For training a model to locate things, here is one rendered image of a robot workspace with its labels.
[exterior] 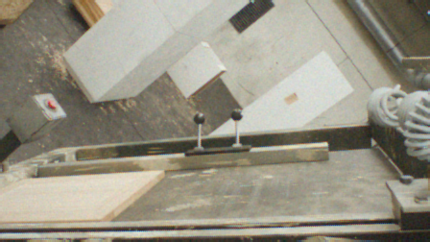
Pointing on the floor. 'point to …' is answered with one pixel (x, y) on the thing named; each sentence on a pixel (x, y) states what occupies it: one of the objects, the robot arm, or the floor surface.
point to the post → (9, 145)
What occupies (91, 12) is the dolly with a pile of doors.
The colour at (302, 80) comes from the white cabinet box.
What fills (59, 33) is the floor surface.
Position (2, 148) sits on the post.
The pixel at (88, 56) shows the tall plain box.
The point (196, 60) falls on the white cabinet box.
